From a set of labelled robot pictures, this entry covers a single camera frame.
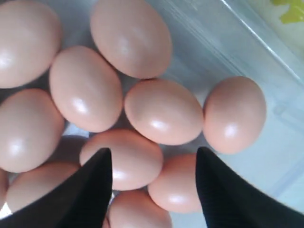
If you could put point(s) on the brown egg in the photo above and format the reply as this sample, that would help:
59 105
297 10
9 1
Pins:
4 184
30 37
136 161
175 188
34 184
86 89
135 209
132 37
234 114
164 111
30 129

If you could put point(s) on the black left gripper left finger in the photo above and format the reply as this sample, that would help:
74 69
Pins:
79 202

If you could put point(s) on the yellow plastic egg tray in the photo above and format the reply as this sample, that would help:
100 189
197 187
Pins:
295 12

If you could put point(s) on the clear plastic bin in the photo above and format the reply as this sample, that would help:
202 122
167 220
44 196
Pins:
211 40

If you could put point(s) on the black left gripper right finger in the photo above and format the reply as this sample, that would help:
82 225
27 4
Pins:
228 201

